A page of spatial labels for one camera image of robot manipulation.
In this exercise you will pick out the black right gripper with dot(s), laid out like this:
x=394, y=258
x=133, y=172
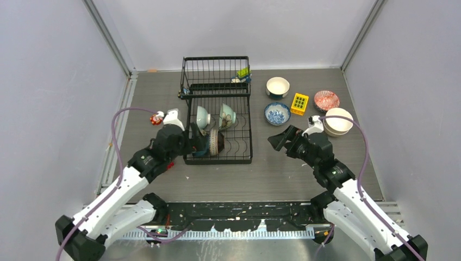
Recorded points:
x=278, y=141

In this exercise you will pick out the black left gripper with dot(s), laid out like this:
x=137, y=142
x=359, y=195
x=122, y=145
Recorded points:
x=195, y=133

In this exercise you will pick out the white blue floral bowl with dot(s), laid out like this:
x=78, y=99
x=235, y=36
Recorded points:
x=277, y=113

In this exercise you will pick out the beige bowl with brown markings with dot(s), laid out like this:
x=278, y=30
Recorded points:
x=331, y=132

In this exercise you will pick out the teal bowl white inside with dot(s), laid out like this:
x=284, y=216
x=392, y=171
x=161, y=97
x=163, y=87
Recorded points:
x=277, y=88

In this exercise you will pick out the beige bowl with flower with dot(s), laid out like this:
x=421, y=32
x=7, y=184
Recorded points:
x=338, y=125

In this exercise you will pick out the red white patterned bowl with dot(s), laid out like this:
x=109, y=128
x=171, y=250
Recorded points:
x=325, y=100

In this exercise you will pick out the black wire dish rack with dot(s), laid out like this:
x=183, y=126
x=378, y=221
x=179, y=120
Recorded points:
x=209, y=82

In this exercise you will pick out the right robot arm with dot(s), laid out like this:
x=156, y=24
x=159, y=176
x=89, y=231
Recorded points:
x=345, y=203

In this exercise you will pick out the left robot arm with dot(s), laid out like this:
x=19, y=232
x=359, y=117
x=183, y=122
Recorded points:
x=87, y=234

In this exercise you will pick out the dark blue glazed bowl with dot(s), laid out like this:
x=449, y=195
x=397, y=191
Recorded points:
x=205, y=150

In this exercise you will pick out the brown patterned band bowl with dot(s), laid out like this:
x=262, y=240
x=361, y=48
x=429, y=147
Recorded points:
x=216, y=142

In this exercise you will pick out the light blue dotted bowl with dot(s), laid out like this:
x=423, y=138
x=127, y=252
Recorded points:
x=203, y=118

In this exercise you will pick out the yellow window toy block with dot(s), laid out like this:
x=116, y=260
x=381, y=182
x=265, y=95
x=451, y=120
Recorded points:
x=299, y=104

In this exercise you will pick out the red white window block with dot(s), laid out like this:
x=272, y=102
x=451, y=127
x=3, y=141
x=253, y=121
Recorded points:
x=170, y=165

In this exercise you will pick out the pale green ceramic bowl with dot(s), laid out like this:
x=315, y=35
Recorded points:
x=227, y=117

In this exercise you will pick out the small red flower toy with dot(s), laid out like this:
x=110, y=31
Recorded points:
x=156, y=119

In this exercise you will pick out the green blue toy car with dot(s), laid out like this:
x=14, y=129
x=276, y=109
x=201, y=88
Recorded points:
x=242, y=76

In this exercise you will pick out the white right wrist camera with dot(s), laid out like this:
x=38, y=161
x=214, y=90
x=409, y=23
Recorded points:
x=315, y=125

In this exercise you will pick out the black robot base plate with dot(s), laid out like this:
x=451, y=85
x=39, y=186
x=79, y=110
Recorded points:
x=240, y=216

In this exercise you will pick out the perforated metal rail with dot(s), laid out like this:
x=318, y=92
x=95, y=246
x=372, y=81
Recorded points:
x=227, y=234

